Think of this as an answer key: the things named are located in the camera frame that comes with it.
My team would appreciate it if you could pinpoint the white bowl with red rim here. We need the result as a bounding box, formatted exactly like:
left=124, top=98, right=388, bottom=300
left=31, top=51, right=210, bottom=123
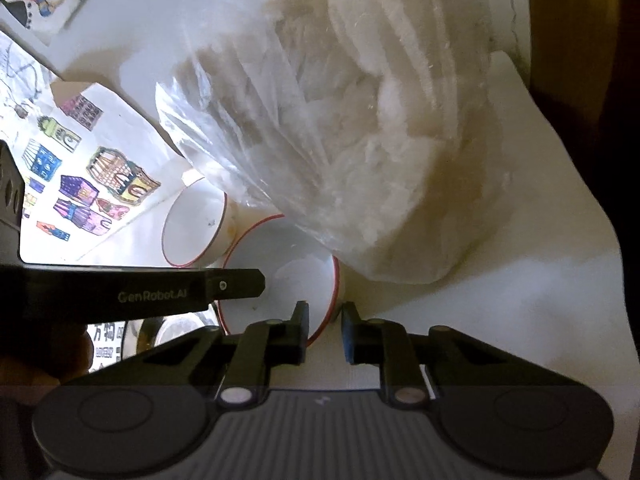
left=214, top=214, right=347, bottom=350
left=160, top=177, right=237, bottom=268

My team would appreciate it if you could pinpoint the coloured houses drawing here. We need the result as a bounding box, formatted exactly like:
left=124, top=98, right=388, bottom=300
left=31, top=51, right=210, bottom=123
left=0, top=30, right=162, bottom=264

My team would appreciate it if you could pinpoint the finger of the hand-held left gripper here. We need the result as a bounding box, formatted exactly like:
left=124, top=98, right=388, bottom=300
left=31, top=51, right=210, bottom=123
left=207, top=268, right=267, bottom=303

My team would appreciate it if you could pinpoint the shallow steel plate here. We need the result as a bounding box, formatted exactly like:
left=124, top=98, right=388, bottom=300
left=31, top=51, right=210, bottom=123
left=125, top=311, right=222, bottom=361

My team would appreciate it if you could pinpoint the person's left hand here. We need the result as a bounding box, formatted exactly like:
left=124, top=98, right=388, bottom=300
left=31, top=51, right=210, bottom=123
left=0, top=324, right=95, bottom=402

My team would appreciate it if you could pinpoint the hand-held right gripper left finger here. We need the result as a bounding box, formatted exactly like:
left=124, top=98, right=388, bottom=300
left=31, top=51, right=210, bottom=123
left=90, top=301, right=312, bottom=407

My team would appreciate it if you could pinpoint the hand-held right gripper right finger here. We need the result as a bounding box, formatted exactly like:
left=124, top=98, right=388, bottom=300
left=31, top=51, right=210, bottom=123
left=341, top=302, right=567, bottom=407

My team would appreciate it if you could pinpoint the clear plastic bag of white lumps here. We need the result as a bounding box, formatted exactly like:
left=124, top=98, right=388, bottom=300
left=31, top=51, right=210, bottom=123
left=154, top=0, right=518, bottom=285

